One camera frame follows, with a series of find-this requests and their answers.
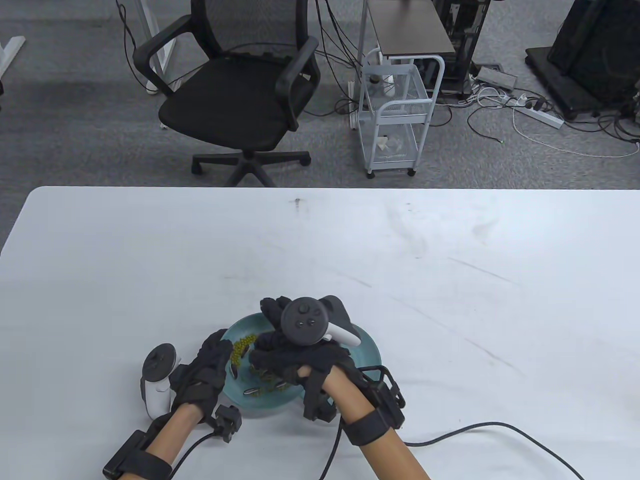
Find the white crumpled paper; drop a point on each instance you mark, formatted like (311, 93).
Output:
(384, 144)

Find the teal plate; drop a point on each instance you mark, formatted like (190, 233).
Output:
(367, 350)
(245, 325)

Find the white desk foot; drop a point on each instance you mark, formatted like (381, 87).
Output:
(11, 52)

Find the person's left hand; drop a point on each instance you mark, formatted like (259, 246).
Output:
(205, 380)

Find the white desk leg frame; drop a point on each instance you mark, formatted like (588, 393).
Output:
(162, 62)

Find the person's left forearm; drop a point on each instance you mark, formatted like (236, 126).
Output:
(175, 430)

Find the small white power strip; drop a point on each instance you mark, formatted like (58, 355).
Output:
(351, 90)

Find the person's right hand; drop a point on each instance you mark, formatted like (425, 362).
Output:
(300, 357)

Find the person's right forearm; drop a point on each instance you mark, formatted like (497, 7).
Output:
(395, 460)

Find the pile of green beans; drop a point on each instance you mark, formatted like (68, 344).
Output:
(242, 345)

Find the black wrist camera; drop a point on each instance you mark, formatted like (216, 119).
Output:
(317, 407)
(227, 422)

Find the group of sunflower seeds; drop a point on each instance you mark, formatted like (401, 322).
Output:
(252, 392)

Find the brown top side table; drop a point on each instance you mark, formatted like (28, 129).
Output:
(410, 30)

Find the grey adapter box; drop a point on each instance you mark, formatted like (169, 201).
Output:
(495, 76)

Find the long white power strip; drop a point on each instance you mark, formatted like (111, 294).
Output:
(542, 116)

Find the black office chair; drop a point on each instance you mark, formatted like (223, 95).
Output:
(225, 100)

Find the white rolling cart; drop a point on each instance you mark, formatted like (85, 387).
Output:
(395, 156)

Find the black forearm pack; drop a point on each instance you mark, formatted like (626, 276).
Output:
(387, 402)
(122, 457)

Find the black stand base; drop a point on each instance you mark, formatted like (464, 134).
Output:
(537, 62)

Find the grey white handheld controller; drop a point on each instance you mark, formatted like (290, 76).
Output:
(157, 395)
(302, 322)

